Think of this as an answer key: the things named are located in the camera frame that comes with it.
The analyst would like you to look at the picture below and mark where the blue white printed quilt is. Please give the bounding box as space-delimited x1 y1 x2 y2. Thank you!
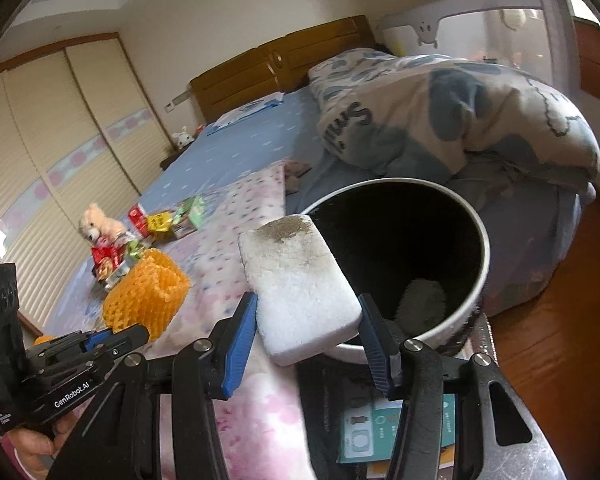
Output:
307 48 600 193

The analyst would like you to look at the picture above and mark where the white foam block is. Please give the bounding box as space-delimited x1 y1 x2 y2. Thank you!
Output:
237 214 363 367

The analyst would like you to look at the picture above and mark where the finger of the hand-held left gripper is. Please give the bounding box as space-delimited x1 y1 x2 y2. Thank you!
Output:
82 324 149 358

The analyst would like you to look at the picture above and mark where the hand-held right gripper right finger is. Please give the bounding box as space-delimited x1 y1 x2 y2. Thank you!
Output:
357 293 568 480

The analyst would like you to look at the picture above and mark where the red white paper box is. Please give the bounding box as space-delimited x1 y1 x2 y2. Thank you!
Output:
128 203 149 237

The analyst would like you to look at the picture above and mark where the green snack packet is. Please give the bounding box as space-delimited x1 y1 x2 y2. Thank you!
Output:
187 195 207 228

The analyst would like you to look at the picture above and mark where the blue white pillow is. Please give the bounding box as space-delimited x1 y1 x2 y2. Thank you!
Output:
207 91 285 136

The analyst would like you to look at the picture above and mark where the wooden headboard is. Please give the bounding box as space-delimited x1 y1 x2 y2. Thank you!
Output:
189 15 376 126

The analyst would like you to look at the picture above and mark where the white foam piece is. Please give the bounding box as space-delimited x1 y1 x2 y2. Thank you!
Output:
397 280 448 336

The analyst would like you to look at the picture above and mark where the bed with blue sheet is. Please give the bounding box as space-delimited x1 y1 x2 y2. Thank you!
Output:
40 85 598 341

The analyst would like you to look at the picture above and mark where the pink floral blanket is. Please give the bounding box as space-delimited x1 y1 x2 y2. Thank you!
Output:
45 160 331 480

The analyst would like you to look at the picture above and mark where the wooden cabinet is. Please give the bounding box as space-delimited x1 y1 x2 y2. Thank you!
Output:
575 17 600 106

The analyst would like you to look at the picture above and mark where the teal printed box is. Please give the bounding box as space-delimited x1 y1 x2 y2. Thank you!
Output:
336 395 458 466

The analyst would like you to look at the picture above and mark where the beige teddy bear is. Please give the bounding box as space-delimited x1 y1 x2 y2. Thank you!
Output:
78 203 128 246

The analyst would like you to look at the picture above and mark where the small brown cloth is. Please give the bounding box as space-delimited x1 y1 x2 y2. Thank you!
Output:
285 160 311 194

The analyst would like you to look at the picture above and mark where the orange foam fruit net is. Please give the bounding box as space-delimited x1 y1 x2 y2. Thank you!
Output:
102 247 192 343

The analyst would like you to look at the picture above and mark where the cream sliding wardrobe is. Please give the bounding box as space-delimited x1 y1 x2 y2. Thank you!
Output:
0 32 173 331

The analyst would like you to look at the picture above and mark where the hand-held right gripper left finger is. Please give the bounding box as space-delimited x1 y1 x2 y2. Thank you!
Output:
45 291 259 480

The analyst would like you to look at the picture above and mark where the red snack packet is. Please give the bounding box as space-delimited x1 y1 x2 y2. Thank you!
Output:
91 242 128 272

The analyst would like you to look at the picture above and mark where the person's left hand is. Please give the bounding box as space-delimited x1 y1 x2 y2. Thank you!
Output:
2 405 83 480

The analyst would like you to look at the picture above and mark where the white bed rail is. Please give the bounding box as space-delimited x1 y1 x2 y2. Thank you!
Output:
377 0 581 101

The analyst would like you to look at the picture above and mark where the white trash bin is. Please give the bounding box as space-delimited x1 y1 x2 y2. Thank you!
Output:
296 177 491 366

